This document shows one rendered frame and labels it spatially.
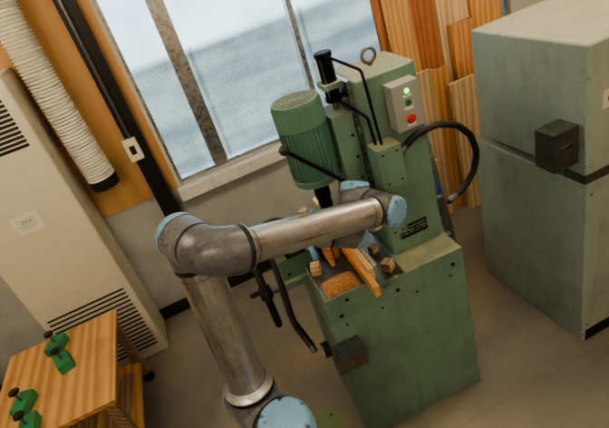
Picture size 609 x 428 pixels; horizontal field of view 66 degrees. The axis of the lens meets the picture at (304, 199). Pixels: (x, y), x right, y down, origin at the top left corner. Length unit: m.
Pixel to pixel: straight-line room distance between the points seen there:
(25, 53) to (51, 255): 1.02
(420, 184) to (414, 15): 1.56
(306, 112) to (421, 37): 1.75
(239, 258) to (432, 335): 1.22
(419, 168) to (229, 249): 0.93
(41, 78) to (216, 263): 1.77
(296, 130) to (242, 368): 0.75
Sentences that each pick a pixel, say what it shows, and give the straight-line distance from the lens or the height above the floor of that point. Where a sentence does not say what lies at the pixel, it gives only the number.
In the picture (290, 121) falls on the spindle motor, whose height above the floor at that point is 1.46.
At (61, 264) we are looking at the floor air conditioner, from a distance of 2.83.
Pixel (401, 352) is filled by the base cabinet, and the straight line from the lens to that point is 2.05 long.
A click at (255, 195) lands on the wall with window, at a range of 3.09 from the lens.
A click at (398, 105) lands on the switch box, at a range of 1.55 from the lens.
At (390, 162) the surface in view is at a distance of 1.58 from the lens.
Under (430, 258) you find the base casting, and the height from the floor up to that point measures 0.80.
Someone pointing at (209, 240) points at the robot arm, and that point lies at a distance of 1.03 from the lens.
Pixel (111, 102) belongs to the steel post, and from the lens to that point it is 2.70.
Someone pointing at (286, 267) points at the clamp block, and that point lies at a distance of 1.78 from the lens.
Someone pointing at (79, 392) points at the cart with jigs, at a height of 0.53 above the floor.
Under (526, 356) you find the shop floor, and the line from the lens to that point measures 2.55.
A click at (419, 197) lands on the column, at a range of 1.80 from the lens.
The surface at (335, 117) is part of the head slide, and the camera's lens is 1.58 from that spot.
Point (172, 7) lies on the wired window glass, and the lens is 2.83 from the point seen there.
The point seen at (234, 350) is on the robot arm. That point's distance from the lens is 1.31.
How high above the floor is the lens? 1.98
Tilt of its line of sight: 29 degrees down
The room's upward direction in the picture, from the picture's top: 18 degrees counter-clockwise
